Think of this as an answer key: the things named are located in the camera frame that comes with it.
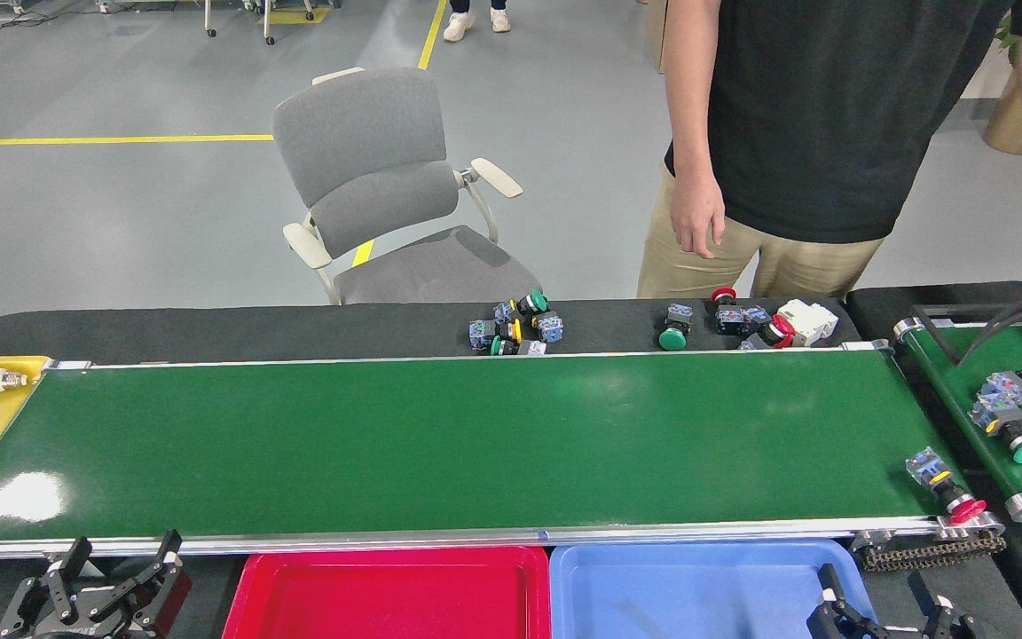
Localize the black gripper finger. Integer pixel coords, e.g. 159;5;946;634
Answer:
908;572;978;639
808;564;884;639

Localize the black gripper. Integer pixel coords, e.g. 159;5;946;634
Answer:
0;530;193;639

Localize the white circuit breaker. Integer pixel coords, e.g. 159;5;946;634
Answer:
775;298;839;348

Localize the yellow push button switch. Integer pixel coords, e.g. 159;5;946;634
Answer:
468;318;523;350

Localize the blue plastic tray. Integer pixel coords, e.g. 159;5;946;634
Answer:
549;539;880;639

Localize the large red plastic tray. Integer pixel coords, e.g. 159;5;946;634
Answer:
221;546;553;639

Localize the long green conveyor belt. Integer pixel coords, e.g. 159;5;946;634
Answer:
0;342;1009;569

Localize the person's right hand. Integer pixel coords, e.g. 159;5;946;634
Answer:
669;169;727;260

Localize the potted plant in gold pot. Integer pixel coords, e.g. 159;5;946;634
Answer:
983;13;1022;156

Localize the person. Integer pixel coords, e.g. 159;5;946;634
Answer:
443;0;512;43
637;0;1022;300

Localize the grey office chair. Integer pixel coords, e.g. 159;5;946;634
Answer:
271;67;545;305

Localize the white wheeled stand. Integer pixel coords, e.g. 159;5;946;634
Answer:
203;0;317;45

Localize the brown cardboard box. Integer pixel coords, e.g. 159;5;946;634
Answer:
644;0;670;74

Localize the black roller drive chain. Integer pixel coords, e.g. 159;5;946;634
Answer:
857;532;1007;572

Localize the green conveyor with black bracket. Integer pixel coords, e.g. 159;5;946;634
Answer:
892;315;1022;525

